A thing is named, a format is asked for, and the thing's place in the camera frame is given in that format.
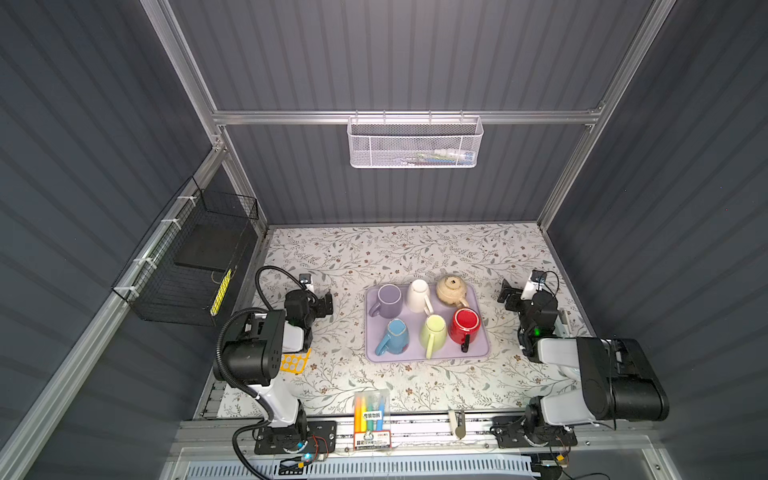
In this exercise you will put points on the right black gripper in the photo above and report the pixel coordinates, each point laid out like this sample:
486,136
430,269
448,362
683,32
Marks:
513,298

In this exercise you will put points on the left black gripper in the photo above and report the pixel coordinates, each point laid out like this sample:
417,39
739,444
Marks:
323,304

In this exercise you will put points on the red mug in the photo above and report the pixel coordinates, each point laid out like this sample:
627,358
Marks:
464,326

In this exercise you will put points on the light green mug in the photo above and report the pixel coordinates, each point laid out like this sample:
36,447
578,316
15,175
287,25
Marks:
433,335

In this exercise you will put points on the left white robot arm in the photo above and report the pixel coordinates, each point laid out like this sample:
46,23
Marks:
248,357

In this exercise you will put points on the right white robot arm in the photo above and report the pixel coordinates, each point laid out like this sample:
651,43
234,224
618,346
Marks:
614,378

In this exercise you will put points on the purple mug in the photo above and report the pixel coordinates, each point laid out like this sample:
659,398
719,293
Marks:
387,303

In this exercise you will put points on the blue dotted mug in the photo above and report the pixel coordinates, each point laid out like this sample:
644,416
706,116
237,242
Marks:
395,339

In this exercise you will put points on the white mug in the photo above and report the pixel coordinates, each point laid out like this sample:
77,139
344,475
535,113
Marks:
418,297

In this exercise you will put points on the yellow calculator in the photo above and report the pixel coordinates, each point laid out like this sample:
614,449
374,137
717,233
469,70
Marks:
295,363

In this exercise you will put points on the pack of coloured markers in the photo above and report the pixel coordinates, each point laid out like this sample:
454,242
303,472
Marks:
371,421

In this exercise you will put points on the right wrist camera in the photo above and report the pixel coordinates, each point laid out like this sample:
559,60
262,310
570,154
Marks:
535,283

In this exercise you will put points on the black wire basket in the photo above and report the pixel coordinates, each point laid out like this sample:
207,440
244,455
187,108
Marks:
174,277

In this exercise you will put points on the white wire mesh basket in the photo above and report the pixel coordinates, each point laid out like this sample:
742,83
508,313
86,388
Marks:
424,142

